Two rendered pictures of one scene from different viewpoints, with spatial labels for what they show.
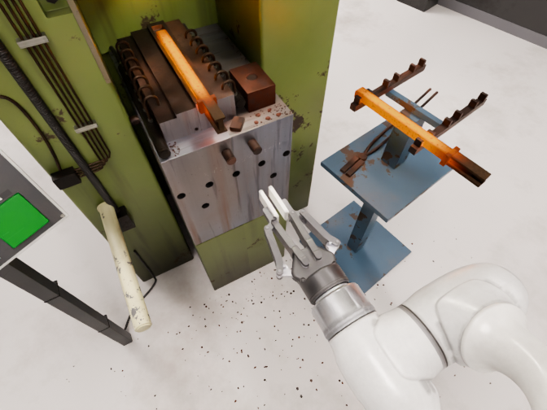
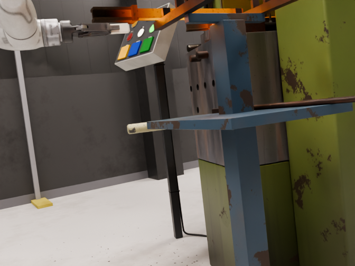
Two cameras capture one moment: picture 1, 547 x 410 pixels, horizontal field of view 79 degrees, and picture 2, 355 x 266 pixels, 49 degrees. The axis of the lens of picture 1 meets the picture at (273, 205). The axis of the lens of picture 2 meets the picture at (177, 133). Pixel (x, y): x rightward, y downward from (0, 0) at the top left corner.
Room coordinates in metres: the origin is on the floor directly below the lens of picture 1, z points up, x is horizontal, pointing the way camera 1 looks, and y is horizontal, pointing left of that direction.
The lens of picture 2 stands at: (0.84, -1.33, 0.70)
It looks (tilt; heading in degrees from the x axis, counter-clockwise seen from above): 4 degrees down; 103
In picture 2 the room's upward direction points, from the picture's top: 7 degrees counter-clockwise
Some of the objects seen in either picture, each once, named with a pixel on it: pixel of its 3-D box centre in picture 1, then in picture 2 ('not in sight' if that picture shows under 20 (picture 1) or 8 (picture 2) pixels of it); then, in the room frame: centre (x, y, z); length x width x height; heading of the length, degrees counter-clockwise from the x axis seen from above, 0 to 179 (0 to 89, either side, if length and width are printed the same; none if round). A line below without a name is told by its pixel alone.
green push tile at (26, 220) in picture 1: (15, 220); (147, 45); (0.32, 0.48, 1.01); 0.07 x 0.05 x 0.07; 143
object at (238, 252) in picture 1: (221, 204); (285, 210); (0.88, 0.24, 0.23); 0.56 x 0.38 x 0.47; 28
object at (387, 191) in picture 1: (391, 162); (236, 116); (0.77, -0.41, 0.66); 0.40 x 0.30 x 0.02; 128
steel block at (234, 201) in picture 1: (205, 133); (273, 96); (0.88, 0.24, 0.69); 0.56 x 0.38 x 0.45; 28
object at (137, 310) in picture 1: (122, 261); (173, 123); (0.42, 0.45, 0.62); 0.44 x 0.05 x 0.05; 28
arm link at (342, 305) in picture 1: (341, 309); (52, 32); (0.16, -0.11, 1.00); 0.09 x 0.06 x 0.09; 118
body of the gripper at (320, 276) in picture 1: (317, 272); (74, 31); (0.23, -0.07, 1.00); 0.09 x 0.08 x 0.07; 28
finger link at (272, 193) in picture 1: (277, 202); (119, 28); (0.37, -0.01, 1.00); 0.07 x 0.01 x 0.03; 28
